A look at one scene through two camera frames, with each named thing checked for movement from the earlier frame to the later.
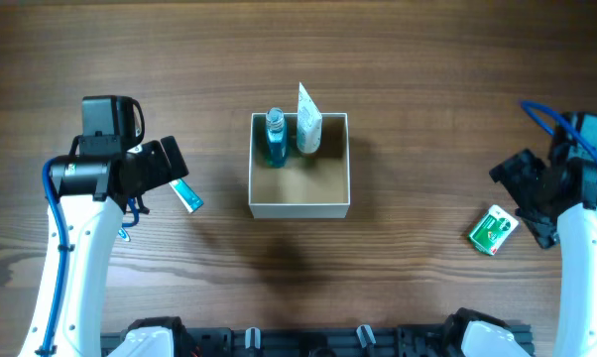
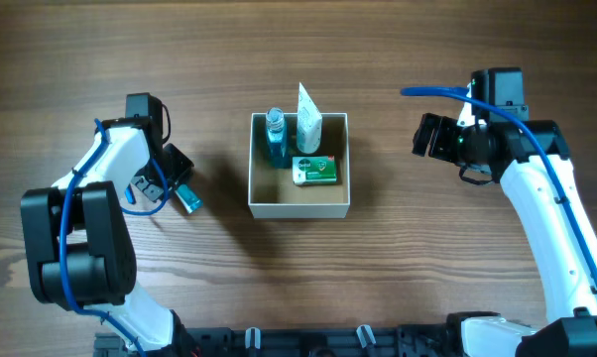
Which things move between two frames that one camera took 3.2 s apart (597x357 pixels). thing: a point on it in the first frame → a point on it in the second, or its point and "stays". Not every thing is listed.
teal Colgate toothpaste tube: x=189 y=199 stays
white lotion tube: x=308 y=122 stays
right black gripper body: x=519 y=185 → x=438 y=137
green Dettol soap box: x=494 y=229 → x=309 y=170
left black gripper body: x=165 y=162 → x=172 y=169
